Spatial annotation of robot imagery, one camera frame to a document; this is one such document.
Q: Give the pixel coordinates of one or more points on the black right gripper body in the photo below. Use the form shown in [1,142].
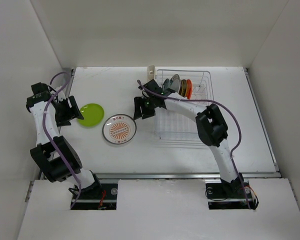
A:
[148,105]

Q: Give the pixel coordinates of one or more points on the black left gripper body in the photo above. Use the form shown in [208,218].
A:
[63,112]

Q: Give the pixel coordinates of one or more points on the lime green plate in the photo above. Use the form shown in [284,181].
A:
[93,115]

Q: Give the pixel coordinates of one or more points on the white plate orange sunburst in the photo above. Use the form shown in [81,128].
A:
[119,129]

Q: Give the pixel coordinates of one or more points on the dark teal patterned plate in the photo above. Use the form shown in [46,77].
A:
[166,84]

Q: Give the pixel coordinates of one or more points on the amber patterned plate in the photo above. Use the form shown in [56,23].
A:
[183,87]

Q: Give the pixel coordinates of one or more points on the orange translucent plate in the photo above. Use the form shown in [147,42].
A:
[189,89]

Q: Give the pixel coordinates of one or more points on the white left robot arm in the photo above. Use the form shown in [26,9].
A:
[52,153]

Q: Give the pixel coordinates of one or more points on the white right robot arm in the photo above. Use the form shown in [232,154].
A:
[212,128]

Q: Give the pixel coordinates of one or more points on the white cutlery holder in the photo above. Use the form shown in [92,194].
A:
[150,72]

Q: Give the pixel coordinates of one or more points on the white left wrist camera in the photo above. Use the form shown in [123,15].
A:
[61,96]

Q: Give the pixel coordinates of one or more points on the white wire dish rack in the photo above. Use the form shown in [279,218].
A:
[177,124]

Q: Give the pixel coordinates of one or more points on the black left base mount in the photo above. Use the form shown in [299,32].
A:
[102,198]

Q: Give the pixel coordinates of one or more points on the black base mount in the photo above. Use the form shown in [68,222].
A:
[241,199]
[102,198]

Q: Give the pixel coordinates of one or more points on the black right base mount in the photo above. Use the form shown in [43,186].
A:
[241,199]

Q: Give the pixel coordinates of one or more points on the aluminium front rail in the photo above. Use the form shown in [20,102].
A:
[167,176]

